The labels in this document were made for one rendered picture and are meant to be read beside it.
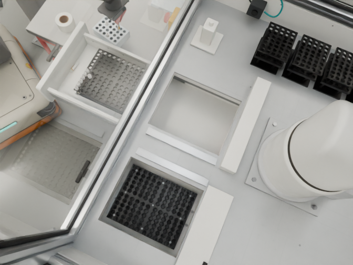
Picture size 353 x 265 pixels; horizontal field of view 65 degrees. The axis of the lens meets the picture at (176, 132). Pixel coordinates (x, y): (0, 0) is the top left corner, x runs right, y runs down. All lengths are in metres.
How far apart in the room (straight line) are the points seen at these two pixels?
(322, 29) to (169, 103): 0.57
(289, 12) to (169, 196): 0.72
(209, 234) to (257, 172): 0.23
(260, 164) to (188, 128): 0.29
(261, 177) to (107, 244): 0.48
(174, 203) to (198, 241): 0.13
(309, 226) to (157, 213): 0.45
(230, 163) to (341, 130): 0.34
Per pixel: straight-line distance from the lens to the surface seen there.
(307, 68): 1.00
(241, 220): 0.86
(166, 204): 0.87
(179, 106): 1.01
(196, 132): 0.99
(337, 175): 0.67
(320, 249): 0.95
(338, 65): 1.01
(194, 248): 0.83
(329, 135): 0.60
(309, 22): 1.08
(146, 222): 0.87
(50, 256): 0.73
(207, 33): 0.95
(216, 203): 0.83
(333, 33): 1.10
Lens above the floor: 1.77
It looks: 74 degrees down
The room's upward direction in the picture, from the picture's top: 11 degrees clockwise
